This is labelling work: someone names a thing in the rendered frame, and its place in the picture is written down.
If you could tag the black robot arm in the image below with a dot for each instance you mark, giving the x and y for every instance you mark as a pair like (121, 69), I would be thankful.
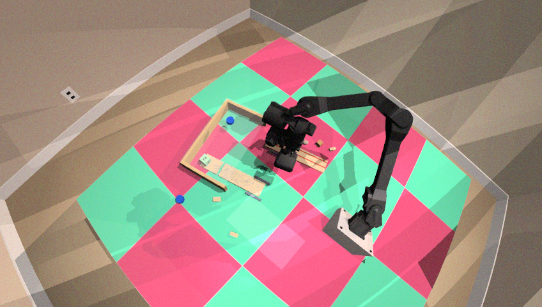
(397, 125)

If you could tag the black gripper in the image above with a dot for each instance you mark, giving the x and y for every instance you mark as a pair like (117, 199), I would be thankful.
(287, 157)

